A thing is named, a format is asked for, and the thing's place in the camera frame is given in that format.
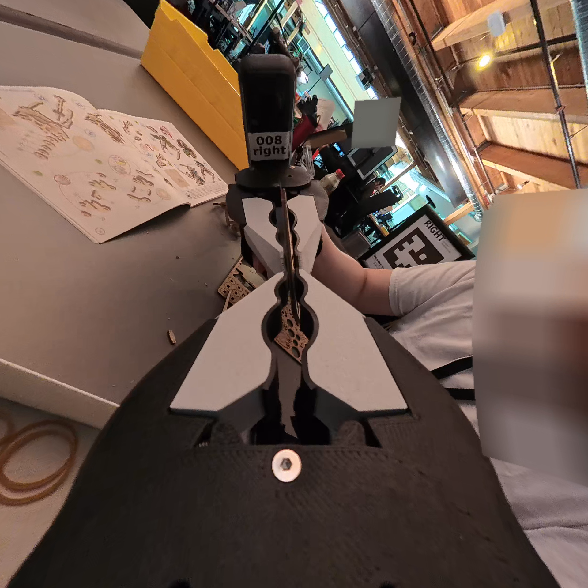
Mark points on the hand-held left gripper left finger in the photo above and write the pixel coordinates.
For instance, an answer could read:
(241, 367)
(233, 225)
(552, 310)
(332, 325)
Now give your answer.
(220, 367)

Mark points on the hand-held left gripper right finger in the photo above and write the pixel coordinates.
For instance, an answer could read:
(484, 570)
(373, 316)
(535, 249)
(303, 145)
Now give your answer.
(353, 367)

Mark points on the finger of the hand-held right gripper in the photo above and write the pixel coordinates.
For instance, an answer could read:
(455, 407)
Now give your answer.
(308, 229)
(259, 229)

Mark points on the laser-cut wooden sheet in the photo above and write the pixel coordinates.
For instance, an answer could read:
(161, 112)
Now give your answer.
(234, 287)

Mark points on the person's right forearm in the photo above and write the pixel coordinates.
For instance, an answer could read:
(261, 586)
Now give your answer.
(349, 285)

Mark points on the plastic bottle red cap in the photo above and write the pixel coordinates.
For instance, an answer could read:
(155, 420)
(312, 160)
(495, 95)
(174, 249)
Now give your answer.
(331, 181)

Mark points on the yellow plastic bin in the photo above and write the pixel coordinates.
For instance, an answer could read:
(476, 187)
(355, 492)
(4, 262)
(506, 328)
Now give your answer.
(193, 69)

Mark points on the person's white shirt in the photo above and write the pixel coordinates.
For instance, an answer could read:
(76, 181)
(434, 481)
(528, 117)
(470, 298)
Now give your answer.
(427, 298)

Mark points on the black framed marker sign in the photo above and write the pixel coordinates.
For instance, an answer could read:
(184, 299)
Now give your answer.
(413, 248)

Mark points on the white cardboard tray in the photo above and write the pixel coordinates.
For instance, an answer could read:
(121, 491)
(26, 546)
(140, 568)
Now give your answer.
(46, 390)

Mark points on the illustrated instruction booklet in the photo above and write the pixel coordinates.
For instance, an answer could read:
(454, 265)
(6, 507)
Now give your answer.
(92, 160)

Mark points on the pile of rubber bands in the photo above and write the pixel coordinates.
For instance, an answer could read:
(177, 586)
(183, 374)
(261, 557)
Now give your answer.
(18, 441)

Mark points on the round ceiling lamp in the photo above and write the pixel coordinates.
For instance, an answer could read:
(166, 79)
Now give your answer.
(483, 60)

